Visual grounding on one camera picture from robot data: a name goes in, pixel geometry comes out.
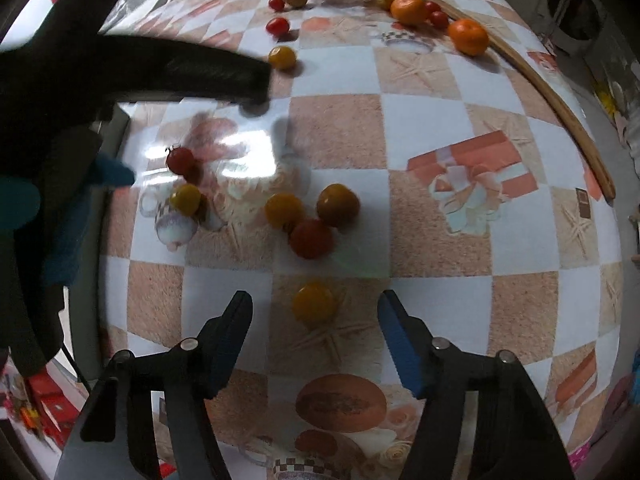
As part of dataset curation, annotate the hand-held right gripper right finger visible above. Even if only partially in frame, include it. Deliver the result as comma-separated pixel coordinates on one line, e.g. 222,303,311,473
377,289,576,480

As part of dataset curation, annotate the long wooden stick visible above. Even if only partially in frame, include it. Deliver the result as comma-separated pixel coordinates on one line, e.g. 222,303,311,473
412,0,617,201

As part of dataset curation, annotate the white appliance with round opening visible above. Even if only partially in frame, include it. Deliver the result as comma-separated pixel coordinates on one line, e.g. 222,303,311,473
542,0,608,58

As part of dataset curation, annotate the orange brown cherry tomato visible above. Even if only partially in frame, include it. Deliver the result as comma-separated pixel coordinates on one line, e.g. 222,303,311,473
316,183,361,228

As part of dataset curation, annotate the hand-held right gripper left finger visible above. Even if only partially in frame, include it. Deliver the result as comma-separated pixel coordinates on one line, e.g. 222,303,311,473
52,290,253,480

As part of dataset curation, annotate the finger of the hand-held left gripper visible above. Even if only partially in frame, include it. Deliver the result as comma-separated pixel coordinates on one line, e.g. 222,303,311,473
92,154,136,189
100,34,274,113

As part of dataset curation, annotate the red cardboard box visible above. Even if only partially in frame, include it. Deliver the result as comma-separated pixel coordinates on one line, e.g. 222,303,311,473
25,367,88,448

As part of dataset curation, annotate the checkered printed tablecloth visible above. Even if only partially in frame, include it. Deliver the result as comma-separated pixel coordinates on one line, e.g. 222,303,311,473
97,0,626,480

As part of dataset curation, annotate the orange mandarin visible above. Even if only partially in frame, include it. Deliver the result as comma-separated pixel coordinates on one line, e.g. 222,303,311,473
390,0,431,27
448,18,489,56

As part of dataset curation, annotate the yellow cherry tomato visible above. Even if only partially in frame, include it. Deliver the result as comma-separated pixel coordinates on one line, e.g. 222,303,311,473
169,183,202,216
264,193,306,231
268,46,297,71
291,282,336,325

